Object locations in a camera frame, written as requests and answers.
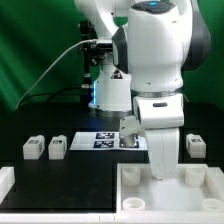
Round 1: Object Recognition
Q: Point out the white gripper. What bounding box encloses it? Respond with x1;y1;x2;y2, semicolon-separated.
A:
133;93;184;179

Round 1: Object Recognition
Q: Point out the white square table top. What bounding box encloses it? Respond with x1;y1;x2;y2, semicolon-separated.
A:
116;164;224;213

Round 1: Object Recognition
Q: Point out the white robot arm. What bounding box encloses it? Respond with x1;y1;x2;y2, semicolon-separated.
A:
74;0;211;179

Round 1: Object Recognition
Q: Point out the white sheet with markers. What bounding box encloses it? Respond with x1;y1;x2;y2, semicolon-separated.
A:
70;132;147;151

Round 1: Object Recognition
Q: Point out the white left obstacle block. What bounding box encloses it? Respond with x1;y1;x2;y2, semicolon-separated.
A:
0;167;15;204

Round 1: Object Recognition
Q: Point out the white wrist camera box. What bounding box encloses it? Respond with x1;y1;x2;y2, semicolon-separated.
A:
119;115;145;147

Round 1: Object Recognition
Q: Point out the black cable on table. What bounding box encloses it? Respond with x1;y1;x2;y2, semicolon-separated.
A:
19;86;84;106

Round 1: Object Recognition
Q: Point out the black camera on stand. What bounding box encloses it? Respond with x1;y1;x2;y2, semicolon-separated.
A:
77;20;112;86

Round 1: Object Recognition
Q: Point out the grey camera cable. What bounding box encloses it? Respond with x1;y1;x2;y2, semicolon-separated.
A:
15;39;98;110

